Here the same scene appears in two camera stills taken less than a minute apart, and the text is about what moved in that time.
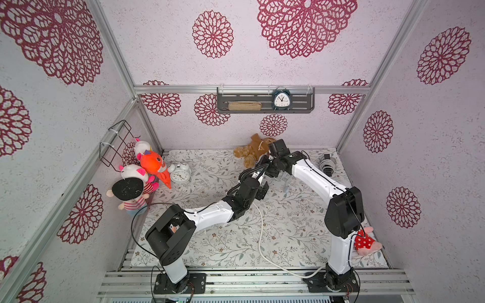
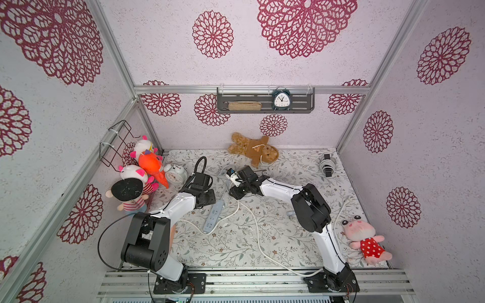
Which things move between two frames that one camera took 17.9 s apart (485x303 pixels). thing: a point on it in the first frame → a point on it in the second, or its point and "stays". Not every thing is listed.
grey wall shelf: [302, 99] stays
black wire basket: [112, 151] stays
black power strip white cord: [328, 165] stays
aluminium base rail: [369, 283] stays
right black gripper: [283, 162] → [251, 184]
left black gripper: [262, 191] → [212, 197]
